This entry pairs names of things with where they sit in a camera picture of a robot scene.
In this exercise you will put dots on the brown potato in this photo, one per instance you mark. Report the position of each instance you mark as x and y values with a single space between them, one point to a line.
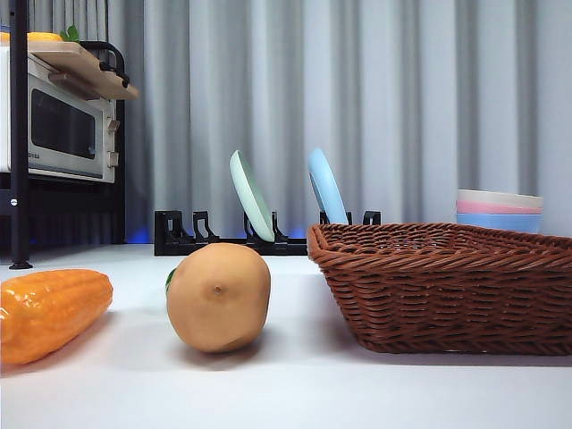
219 304

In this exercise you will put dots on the green cucumber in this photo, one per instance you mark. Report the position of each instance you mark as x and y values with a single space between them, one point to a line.
170 280

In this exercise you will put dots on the brown wicker basket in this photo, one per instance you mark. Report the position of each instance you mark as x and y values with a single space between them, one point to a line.
447 304

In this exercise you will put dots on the orange corn cob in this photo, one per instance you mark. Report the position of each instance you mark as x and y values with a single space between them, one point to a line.
49 313

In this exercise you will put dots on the pale green plate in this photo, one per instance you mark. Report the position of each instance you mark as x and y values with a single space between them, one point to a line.
252 201

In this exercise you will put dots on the pale blue plate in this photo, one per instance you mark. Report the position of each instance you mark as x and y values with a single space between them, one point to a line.
328 192

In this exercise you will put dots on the black plate rack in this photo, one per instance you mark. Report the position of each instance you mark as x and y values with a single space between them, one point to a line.
163 232

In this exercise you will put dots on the grey curtain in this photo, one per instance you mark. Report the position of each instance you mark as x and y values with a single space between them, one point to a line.
402 89

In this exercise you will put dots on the pink bowl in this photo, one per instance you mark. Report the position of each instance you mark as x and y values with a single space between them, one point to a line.
482 207

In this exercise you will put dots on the cream toaster oven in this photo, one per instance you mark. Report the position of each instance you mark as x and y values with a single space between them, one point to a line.
62 129

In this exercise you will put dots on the wooden cutting board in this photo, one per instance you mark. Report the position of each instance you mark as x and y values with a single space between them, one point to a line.
89 71

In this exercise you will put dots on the green leaf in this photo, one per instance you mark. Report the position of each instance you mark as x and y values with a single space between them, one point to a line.
71 33

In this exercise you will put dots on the yellow fruit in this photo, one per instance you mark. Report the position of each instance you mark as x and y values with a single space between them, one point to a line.
44 37

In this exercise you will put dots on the black metal shelf frame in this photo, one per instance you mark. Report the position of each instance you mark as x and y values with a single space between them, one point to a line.
19 134

